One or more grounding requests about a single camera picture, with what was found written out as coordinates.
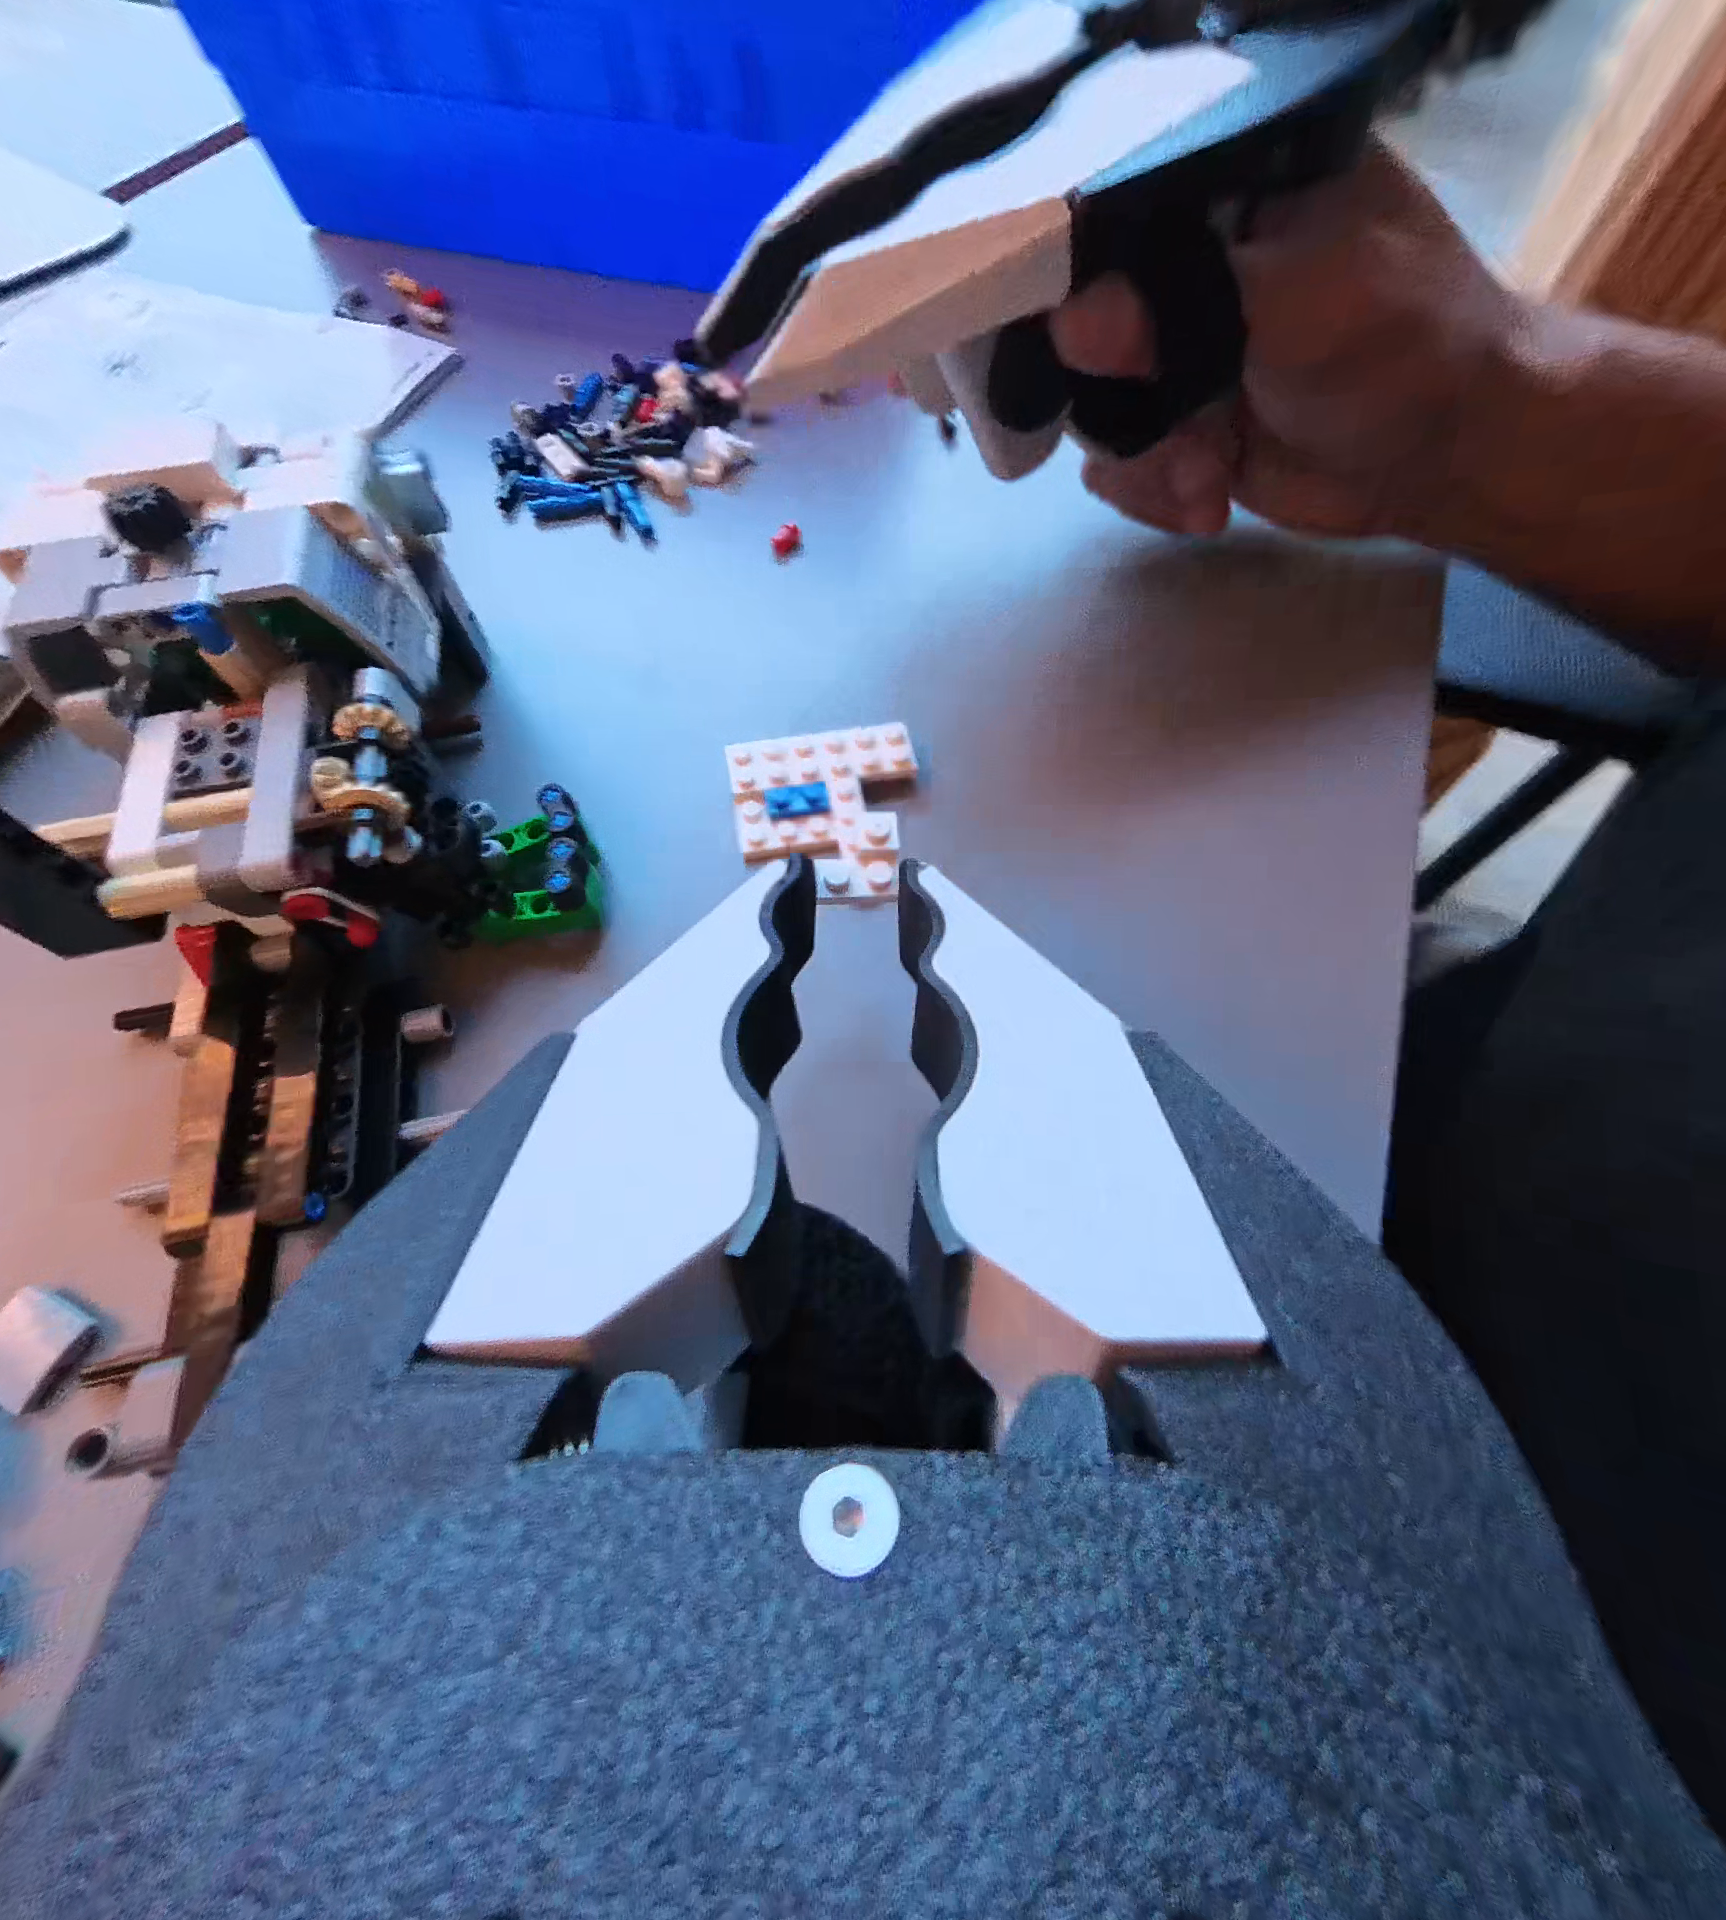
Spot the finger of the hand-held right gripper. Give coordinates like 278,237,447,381
691,0,1219,374
735,42,1258,414

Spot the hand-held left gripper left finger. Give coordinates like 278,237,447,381
421,854,820,1411

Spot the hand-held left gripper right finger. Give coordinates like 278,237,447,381
897,857,1275,1420

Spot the pile of small lego connectors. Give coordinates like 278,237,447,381
491,356,759,545

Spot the white lego plate assembly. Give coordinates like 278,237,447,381
724,722,921,906

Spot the person's right forearm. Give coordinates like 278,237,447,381
1462,292,1726,678

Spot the green black lego subassembly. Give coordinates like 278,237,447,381
473,781,611,948

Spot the small group of lego pins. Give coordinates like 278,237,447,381
334,266,454,336

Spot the white curved lego panel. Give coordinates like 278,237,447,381
0,1285,111,1415

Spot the partly built lego truck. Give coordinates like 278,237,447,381
0,424,499,1480

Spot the person's right hand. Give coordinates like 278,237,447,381
1051,131,1541,545

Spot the blue storage bin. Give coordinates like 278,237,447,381
173,0,987,294

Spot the wooden cabinet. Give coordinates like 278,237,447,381
1514,0,1726,369

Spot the black chair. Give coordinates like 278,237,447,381
1410,561,1706,910

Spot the instruction booklet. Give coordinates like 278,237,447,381
0,270,464,797

